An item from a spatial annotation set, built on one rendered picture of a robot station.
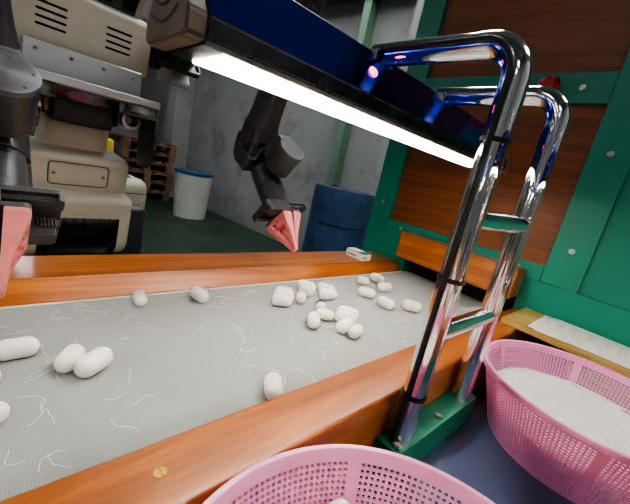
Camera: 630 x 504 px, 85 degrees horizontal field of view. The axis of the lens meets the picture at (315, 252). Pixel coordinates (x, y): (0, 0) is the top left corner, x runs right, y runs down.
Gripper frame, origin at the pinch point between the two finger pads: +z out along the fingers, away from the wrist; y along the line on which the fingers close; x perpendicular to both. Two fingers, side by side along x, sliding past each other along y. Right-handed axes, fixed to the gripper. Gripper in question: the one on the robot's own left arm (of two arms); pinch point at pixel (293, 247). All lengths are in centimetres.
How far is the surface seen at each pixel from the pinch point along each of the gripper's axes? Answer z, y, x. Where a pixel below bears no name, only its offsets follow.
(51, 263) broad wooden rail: -3.1, -37.8, 8.9
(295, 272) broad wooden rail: 3.1, 3.1, 5.4
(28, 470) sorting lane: 24, -43, -12
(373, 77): 0.2, -14.6, -35.5
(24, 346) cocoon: 12.8, -42.1, -4.0
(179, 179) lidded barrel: -266, 134, 282
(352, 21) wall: -279, 225, 33
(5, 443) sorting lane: 21.7, -43.9, -9.8
